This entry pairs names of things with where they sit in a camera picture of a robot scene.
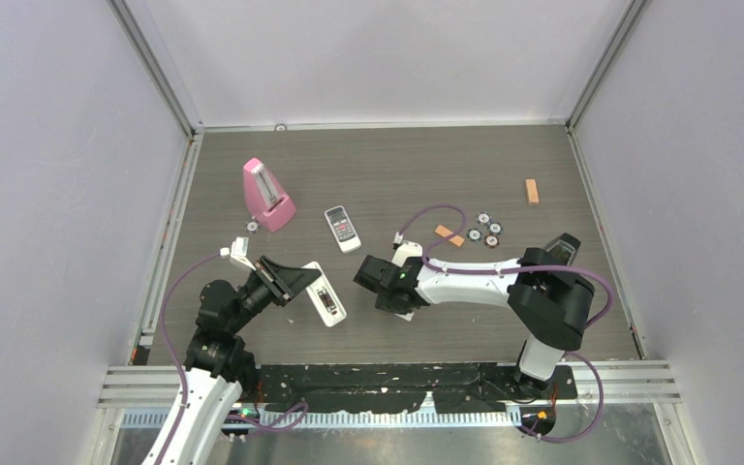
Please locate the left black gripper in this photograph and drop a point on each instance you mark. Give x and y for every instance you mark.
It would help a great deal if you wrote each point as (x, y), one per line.
(283, 282)

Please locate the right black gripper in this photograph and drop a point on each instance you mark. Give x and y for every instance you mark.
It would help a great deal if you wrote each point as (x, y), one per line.
(386, 303)

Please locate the large white remote control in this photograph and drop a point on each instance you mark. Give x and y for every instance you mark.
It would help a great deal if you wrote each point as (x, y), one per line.
(324, 298)

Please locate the small white remote control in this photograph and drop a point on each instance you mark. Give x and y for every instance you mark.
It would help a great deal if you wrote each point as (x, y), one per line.
(342, 229)

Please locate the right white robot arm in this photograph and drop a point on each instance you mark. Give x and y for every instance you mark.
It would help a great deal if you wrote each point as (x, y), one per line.
(551, 301)

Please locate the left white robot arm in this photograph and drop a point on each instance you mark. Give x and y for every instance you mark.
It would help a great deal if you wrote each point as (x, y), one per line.
(217, 369)

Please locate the orange wooden block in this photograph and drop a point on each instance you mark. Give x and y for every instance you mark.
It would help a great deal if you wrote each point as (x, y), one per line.
(449, 235)

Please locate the pink metronome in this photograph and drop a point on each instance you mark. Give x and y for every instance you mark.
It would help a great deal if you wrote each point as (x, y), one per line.
(266, 200)

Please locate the black metronome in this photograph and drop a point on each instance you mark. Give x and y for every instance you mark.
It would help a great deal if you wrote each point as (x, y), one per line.
(563, 248)

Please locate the small wooden block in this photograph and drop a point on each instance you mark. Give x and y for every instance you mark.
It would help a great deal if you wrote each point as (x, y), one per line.
(532, 192)

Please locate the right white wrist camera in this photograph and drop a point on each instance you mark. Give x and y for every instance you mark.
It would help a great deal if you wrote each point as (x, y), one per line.
(404, 249)

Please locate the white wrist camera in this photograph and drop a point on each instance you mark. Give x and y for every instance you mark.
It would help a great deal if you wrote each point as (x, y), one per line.
(238, 251)
(404, 249)

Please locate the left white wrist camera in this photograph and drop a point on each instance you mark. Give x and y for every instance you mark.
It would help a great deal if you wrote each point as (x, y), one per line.
(238, 251)

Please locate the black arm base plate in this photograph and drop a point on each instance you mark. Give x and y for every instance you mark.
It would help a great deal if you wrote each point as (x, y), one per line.
(468, 387)

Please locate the white slotted cable duct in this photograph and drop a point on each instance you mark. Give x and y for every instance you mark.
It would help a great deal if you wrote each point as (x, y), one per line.
(424, 417)

